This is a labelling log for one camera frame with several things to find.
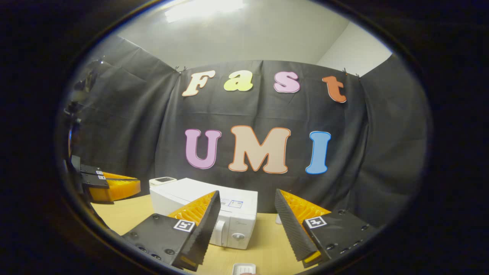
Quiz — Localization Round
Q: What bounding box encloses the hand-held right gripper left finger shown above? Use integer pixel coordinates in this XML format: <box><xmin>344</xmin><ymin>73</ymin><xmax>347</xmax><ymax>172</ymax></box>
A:
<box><xmin>121</xmin><ymin>190</ymin><xmax>222</xmax><ymax>272</ymax></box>

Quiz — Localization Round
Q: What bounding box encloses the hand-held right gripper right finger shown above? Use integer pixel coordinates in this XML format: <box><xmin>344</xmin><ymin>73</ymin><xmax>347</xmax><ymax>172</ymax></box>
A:
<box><xmin>274</xmin><ymin>188</ymin><xmax>383</xmax><ymax>269</ymax></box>

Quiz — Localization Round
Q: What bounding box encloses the white microwave oven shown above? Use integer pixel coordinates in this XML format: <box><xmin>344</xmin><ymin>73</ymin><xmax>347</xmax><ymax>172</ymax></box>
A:
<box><xmin>149</xmin><ymin>178</ymin><xmax>258</xmax><ymax>250</ymax></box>

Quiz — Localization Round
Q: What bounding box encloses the white rectangular tray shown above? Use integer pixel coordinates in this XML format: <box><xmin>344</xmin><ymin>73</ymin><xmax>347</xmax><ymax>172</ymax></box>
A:
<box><xmin>232</xmin><ymin>262</ymin><xmax>256</xmax><ymax>275</ymax></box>

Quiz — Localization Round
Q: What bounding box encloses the dark stand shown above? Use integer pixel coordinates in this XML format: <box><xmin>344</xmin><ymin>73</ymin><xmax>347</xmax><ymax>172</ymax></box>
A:
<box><xmin>63</xmin><ymin>57</ymin><xmax>104</xmax><ymax>153</ymax></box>

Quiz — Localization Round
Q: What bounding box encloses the white toaster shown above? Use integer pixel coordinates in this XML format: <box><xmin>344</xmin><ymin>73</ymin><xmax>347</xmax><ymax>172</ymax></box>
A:
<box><xmin>149</xmin><ymin>176</ymin><xmax>177</xmax><ymax>188</ymax></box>

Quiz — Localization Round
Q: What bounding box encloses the black backdrop cloth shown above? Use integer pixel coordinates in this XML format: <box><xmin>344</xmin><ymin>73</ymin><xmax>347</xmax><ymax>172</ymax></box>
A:
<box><xmin>63</xmin><ymin>34</ymin><xmax>430</xmax><ymax>230</ymax></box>

